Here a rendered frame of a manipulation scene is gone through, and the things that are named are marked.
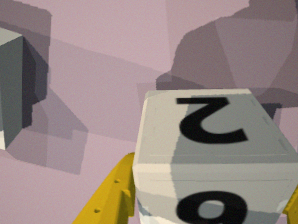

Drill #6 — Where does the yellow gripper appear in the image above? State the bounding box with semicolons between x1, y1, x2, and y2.
72;152;298;224

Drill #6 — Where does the white number cube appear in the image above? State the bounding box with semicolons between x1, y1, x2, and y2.
132;89;298;224

